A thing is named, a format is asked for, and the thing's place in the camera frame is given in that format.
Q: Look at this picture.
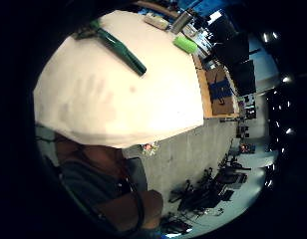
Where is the small colourful object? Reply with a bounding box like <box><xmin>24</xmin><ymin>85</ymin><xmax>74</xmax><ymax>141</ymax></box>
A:
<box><xmin>141</xmin><ymin>141</ymin><xmax>160</xmax><ymax>156</ymax></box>

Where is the grey chair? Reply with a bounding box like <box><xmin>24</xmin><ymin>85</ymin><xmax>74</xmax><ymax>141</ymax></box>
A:
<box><xmin>126</xmin><ymin>156</ymin><xmax>150</xmax><ymax>194</ymax></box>

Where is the wooden side table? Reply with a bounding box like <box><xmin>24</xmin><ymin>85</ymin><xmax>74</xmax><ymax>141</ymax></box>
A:
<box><xmin>191</xmin><ymin>53</ymin><xmax>241</xmax><ymax>120</ymax></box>

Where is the cardboard box with blue tape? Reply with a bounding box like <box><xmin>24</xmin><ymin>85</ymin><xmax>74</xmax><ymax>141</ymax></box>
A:
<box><xmin>204</xmin><ymin>65</ymin><xmax>236</xmax><ymax>117</ymax></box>

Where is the dark green long stem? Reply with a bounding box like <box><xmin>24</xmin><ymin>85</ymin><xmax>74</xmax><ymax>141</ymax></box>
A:
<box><xmin>73</xmin><ymin>19</ymin><xmax>149</xmax><ymax>77</ymax></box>

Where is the light green cylinder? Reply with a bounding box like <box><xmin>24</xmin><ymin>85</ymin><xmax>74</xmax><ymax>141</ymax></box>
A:
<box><xmin>172</xmin><ymin>34</ymin><xmax>198</xmax><ymax>55</ymax></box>

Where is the the person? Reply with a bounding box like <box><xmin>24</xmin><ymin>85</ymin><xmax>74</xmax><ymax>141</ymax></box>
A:
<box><xmin>53</xmin><ymin>131</ymin><xmax>152</xmax><ymax>220</ymax></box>

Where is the pile of black equipment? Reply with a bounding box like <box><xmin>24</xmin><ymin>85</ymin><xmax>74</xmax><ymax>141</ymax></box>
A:
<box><xmin>167</xmin><ymin>165</ymin><xmax>252</xmax><ymax>215</ymax></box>

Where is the beige oblong device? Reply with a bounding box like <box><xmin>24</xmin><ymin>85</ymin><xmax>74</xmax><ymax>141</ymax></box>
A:
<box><xmin>143</xmin><ymin>14</ymin><xmax>170</xmax><ymax>31</ymax></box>

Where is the black monitor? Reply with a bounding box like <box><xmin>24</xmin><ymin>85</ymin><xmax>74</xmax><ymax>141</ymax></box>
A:
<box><xmin>212</xmin><ymin>31</ymin><xmax>251</xmax><ymax>66</ymax></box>
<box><xmin>230</xmin><ymin>59</ymin><xmax>257</xmax><ymax>98</ymax></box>

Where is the silver metal cylinder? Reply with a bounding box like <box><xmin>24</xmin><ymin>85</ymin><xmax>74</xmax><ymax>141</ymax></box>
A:
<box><xmin>168</xmin><ymin>10</ymin><xmax>195</xmax><ymax>36</ymax></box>

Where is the black cable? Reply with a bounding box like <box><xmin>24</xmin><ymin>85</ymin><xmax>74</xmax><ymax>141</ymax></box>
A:
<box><xmin>124</xmin><ymin>175</ymin><xmax>146</xmax><ymax>232</ymax></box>

